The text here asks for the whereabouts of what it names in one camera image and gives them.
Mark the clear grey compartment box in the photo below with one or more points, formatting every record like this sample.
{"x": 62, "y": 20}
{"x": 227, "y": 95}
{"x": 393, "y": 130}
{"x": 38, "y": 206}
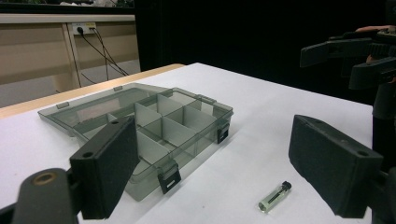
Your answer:
{"x": 174, "y": 130}

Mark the white wall power outlet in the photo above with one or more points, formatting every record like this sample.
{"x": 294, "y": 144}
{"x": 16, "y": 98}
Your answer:
{"x": 84, "y": 28}

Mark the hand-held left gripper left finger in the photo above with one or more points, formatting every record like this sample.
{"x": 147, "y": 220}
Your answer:
{"x": 102, "y": 168}

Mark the small clear glass vial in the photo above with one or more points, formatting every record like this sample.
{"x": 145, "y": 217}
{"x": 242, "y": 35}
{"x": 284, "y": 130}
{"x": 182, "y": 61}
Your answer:
{"x": 274, "y": 198}

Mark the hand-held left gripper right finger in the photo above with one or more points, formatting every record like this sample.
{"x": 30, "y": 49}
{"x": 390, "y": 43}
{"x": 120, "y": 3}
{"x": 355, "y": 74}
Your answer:
{"x": 333, "y": 165}

